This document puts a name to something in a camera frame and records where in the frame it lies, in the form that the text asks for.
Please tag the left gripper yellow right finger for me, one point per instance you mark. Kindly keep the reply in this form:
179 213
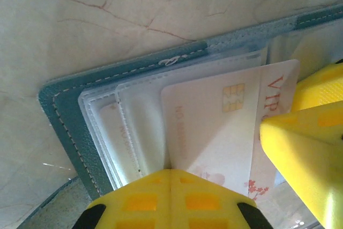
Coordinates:
193 186

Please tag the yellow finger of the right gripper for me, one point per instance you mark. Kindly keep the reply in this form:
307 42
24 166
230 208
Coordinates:
300 159
321 89

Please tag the white VIP chip card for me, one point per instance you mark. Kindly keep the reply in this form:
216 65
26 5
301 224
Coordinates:
214 121

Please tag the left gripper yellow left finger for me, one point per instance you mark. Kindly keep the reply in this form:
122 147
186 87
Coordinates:
150 186

